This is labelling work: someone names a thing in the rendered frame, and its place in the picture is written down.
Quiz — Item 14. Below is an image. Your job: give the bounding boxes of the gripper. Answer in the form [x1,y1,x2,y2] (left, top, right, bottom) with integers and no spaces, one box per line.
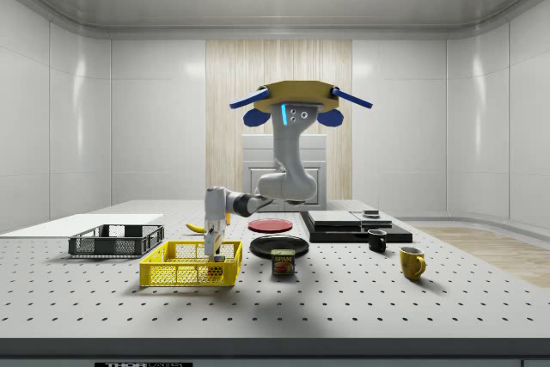
[205,219,227,263]

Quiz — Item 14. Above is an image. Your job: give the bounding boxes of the puzzle cube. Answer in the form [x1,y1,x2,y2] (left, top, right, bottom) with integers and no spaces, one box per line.
[207,254,228,278]

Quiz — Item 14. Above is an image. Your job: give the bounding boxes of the yellow basket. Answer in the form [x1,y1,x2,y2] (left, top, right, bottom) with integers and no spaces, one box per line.
[137,239,244,288]

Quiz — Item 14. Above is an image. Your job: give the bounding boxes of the red plate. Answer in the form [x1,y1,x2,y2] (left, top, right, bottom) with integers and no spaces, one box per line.
[247,217,293,233]

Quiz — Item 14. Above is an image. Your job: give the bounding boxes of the black plate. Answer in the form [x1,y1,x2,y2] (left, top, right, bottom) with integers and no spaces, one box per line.
[248,234,310,259]

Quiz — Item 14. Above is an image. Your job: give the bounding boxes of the flat-sided green can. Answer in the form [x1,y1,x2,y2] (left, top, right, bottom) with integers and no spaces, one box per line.
[270,248,296,277]

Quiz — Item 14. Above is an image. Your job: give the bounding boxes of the dark grey basket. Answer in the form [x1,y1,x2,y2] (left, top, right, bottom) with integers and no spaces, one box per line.
[67,223,166,260]

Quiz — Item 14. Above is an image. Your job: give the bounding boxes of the black stove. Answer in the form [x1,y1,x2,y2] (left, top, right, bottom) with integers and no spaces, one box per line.
[298,208,414,244]

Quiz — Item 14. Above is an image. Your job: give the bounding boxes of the black mug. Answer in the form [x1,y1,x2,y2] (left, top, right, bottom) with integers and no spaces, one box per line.
[366,229,388,254]

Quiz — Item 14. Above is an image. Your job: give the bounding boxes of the yellow mug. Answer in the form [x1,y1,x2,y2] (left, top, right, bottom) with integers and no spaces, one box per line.
[399,246,428,281]

